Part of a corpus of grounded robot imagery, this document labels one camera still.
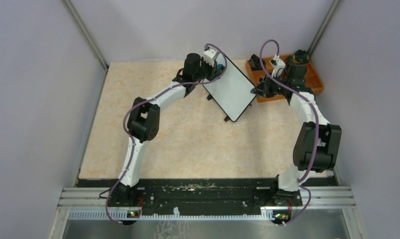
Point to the black crumpled cloth left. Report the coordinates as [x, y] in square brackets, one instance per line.
[255, 63]

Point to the orange compartment tray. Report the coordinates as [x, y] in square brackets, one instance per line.
[312, 80]

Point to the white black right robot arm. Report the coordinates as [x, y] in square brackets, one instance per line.
[318, 141]

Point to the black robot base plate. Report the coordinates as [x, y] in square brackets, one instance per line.
[191, 209]

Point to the dark cloth with yellow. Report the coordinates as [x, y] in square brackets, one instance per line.
[299, 57]

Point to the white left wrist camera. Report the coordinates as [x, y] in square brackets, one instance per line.
[209, 56]

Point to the aluminium frame rail front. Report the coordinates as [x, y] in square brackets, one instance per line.
[336, 197]

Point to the white whiteboard black frame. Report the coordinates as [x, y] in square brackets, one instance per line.
[232, 91]

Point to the corner aluminium post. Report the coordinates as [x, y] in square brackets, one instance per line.
[85, 33]
[324, 25]

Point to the left corner aluminium post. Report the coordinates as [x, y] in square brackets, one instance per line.
[85, 33]

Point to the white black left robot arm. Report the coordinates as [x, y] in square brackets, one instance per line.
[142, 121]

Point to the white toothed cable duct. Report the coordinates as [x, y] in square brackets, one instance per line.
[173, 216]

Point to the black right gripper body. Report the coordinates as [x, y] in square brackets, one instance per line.
[271, 88]

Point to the right corner aluminium post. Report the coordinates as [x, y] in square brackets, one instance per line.
[324, 25]

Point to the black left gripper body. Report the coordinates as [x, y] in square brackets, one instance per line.
[206, 71]

